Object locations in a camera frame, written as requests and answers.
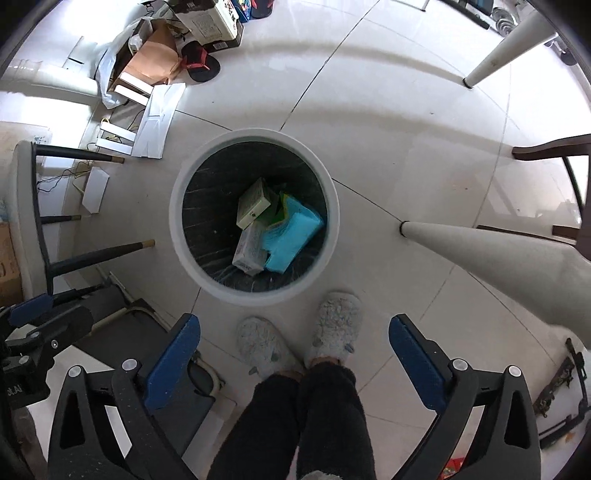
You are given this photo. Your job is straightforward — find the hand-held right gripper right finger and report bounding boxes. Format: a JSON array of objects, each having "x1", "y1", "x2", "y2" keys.
[{"x1": 389, "y1": 314, "x2": 542, "y2": 480}]

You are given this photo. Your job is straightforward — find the red and black slippers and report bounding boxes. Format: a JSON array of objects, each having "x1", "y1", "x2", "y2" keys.
[{"x1": 179, "y1": 42, "x2": 221, "y2": 84}]

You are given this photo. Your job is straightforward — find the grey chair with black legs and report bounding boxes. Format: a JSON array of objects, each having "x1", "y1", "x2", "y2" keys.
[{"x1": 13, "y1": 140, "x2": 156, "y2": 296}]

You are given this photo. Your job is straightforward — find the black office chair base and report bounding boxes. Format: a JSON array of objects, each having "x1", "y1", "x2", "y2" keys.
[{"x1": 544, "y1": 34, "x2": 579, "y2": 66}]

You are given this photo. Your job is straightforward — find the white printed cardboard box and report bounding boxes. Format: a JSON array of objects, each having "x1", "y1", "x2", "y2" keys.
[{"x1": 173, "y1": 0, "x2": 245, "y2": 52}]

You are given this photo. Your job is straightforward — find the person's dark fleece pants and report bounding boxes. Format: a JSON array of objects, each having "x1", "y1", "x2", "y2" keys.
[{"x1": 208, "y1": 361, "x2": 377, "y2": 480}]

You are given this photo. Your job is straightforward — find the large folded white cardboard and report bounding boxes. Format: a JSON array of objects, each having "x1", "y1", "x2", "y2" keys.
[{"x1": 131, "y1": 82, "x2": 187, "y2": 160}]

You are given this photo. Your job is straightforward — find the cream and green carton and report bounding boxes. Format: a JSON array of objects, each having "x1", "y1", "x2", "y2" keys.
[{"x1": 236, "y1": 178, "x2": 273, "y2": 230}]

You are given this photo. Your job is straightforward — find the white printed carton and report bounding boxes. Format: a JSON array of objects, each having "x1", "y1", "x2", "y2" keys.
[{"x1": 232, "y1": 223, "x2": 271, "y2": 277}]

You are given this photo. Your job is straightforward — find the thin black cable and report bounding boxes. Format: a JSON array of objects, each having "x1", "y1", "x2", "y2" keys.
[{"x1": 36, "y1": 117, "x2": 141, "y2": 217}]

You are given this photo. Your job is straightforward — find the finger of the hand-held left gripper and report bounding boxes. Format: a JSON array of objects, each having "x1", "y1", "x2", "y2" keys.
[
  {"x1": 0, "y1": 292, "x2": 56, "y2": 326},
  {"x1": 4, "y1": 305, "x2": 96, "y2": 366}
]

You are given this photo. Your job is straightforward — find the brown paper bag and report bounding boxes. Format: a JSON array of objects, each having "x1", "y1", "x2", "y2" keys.
[{"x1": 121, "y1": 19, "x2": 184, "y2": 87}]

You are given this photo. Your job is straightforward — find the white cardboard strip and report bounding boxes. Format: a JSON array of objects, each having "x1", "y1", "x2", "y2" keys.
[
  {"x1": 97, "y1": 135, "x2": 136, "y2": 156},
  {"x1": 113, "y1": 84, "x2": 153, "y2": 106}
]

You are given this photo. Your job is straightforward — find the dark metal bracket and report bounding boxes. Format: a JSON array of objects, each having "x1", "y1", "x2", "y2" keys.
[{"x1": 532, "y1": 338, "x2": 591, "y2": 451}]

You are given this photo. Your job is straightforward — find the green packet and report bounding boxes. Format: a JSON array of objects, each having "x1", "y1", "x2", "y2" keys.
[{"x1": 256, "y1": 190, "x2": 296, "y2": 228}]

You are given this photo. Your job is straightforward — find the dark grey flat case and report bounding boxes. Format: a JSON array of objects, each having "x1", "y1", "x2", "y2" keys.
[{"x1": 74, "y1": 281, "x2": 228, "y2": 457}]

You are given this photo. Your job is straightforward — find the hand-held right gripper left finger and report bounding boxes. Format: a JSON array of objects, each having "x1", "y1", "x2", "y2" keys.
[{"x1": 47, "y1": 313, "x2": 202, "y2": 480}]

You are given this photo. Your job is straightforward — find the light blue soft packet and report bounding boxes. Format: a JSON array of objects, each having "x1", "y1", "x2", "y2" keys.
[{"x1": 262, "y1": 198, "x2": 325, "y2": 273}]

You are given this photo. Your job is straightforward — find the white round trash bin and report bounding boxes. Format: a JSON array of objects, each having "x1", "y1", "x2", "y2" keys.
[{"x1": 169, "y1": 128, "x2": 341, "y2": 306}]

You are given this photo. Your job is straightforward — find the white envelope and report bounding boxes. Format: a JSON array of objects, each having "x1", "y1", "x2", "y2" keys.
[{"x1": 82, "y1": 165, "x2": 111, "y2": 216}]

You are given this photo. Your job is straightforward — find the fluffy grey slipper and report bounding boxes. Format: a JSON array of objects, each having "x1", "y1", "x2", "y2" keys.
[
  {"x1": 237, "y1": 316, "x2": 306, "y2": 377},
  {"x1": 305, "y1": 291, "x2": 363, "y2": 369}
]

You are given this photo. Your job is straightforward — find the dark wooden chair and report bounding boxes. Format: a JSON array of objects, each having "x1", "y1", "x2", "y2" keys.
[{"x1": 475, "y1": 133, "x2": 591, "y2": 260}]

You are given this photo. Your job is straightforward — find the white plastic bag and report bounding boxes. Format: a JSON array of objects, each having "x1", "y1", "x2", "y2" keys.
[{"x1": 96, "y1": 18, "x2": 155, "y2": 110}]

